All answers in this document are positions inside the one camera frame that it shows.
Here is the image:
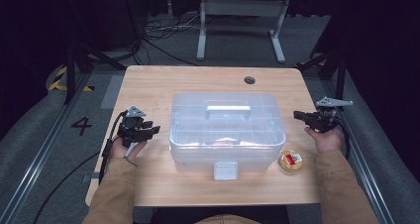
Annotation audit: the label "yellow black hazard tape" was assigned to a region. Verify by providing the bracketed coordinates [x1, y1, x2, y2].
[48, 65, 95, 93]

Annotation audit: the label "white metal table frame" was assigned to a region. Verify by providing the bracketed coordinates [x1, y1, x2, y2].
[196, 0, 291, 64]

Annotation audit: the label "aluminium floor rail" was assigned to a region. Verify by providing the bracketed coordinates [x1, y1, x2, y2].
[321, 79, 395, 224]
[0, 73, 92, 224]

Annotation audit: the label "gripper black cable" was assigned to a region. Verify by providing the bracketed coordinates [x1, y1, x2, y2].
[336, 116, 352, 161]
[33, 109, 129, 224]

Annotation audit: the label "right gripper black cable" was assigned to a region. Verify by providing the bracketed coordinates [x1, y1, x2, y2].
[336, 116, 352, 161]

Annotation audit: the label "black metal stand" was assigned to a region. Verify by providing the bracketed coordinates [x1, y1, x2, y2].
[295, 49, 348, 101]
[63, 42, 128, 105]

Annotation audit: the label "person's left hand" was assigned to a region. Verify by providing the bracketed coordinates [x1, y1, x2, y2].
[108, 136, 148, 163]

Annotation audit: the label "person's lap tan clothing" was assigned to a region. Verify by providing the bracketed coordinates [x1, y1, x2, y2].
[194, 213, 262, 224]

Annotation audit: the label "person's right hand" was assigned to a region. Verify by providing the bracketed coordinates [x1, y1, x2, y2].
[304, 126, 345, 154]

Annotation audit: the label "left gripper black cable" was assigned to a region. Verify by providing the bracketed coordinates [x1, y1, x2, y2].
[33, 109, 129, 224]

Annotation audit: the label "small round tin red label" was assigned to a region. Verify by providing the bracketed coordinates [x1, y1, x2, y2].
[277, 149, 303, 172]

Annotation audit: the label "grey wrist strap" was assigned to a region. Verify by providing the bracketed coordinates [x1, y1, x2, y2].
[123, 142, 139, 168]

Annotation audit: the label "black cables on floor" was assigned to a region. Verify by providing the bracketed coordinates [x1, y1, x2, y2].
[132, 12, 202, 66]

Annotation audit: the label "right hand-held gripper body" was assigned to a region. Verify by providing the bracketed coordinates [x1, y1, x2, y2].
[306, 96, 354, 135]

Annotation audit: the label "clear plastic storage box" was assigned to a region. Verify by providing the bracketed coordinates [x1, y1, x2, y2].
[168, 92, 287, 181]

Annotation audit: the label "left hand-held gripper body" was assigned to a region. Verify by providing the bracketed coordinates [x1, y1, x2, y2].
[116, 105, 154, 149]

